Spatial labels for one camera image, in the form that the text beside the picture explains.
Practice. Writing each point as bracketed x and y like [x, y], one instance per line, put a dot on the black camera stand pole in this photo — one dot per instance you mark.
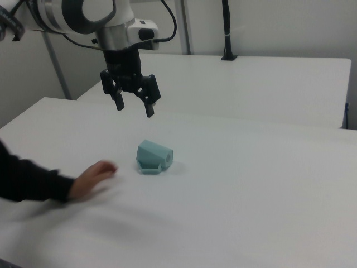
[228, 33]

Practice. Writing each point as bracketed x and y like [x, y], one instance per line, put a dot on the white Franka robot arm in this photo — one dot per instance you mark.
[69, 14]

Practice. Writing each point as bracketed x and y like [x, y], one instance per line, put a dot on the forearm in black sleeve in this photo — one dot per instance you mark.
[33, 178]

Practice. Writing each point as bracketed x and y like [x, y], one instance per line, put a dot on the person's bare hand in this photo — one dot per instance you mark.
[92, 180]

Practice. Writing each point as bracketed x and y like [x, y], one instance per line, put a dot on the teal faceted plastic cup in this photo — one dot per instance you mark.
[152, 157]

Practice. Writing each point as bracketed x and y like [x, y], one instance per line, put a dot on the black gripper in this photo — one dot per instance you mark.
[122, 67]

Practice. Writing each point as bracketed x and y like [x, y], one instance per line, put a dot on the slanted grey metal post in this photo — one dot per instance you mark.
[57, 67]

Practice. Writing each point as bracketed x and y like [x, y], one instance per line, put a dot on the grey metal partition post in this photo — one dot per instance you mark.
[184, 28]

